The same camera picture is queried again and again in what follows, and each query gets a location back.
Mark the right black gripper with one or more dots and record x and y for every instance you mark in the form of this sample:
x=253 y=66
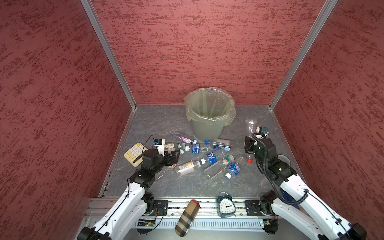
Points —
x=248 y=144

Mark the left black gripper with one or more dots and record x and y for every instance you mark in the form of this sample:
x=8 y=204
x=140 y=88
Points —
x=174 y=159

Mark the yellow label white bottle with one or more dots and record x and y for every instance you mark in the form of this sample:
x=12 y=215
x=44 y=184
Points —
x=189 y=167

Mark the red white label bottle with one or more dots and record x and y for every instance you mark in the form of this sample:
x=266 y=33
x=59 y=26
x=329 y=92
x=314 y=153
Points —
x=166 y=172

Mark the red cap clear bottle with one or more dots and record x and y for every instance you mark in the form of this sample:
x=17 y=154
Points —
x=250 y=129

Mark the blue label crushed bottle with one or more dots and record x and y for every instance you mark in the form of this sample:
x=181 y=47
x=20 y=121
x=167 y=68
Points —
x=211 y=158

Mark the blue label round bottle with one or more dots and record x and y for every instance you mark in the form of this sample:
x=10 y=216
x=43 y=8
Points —
x=235 y=168

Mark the green cap square bottle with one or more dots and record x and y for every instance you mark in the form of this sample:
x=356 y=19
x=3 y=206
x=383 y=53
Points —
x=218 y=167

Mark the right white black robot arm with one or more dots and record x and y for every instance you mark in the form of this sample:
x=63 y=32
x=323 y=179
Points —
x=309 y=213

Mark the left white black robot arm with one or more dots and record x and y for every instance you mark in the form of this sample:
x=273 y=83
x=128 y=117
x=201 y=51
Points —
x=135 y=202

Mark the grey mesh waste bin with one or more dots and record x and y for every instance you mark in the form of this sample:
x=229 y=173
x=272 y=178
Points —
x=205 y=131

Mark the clear plastic bin liner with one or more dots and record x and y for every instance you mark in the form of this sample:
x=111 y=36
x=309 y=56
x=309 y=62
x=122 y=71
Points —
x=210 y=106

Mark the green label small bottle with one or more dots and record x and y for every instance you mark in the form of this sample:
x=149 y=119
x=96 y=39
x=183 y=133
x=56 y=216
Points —
x=183 y=148

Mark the purple label clear bottle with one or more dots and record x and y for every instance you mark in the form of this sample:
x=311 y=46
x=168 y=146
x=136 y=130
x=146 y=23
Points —
x=187 y=139

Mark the tape roll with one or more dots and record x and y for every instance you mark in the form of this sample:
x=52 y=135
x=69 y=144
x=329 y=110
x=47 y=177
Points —
x=283 y=160

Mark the blue label bottle white cap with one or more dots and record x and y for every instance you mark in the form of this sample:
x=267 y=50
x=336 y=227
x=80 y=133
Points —
x=201 y=148

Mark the blue cap flat bottle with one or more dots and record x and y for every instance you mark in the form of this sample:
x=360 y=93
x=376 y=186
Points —
x=219 y=144

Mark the beige calculator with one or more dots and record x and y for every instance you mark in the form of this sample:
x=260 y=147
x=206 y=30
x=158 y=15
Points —
x=135 y=154

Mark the blue battery pack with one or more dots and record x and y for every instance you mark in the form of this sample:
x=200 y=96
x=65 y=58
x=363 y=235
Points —
x=287 y=197

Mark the plaid glasses case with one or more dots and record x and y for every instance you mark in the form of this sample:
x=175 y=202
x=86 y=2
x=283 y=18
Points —
x=187 y=218

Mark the green alarm clock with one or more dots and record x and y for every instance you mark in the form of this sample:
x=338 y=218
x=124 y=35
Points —
x=226 y=207

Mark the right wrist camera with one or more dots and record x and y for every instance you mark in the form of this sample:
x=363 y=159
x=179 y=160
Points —
x=262 y=132

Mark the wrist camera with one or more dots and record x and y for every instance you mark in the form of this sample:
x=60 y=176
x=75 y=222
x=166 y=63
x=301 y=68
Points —
x=262 y=132
x=159 y=144

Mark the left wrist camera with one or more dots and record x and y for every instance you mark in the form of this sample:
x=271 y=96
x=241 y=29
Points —
x=159 y=144

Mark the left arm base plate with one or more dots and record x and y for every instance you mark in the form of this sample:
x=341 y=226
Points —
x=157 y=208

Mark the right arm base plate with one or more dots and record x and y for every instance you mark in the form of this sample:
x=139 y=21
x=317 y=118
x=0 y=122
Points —
x=257 y=208

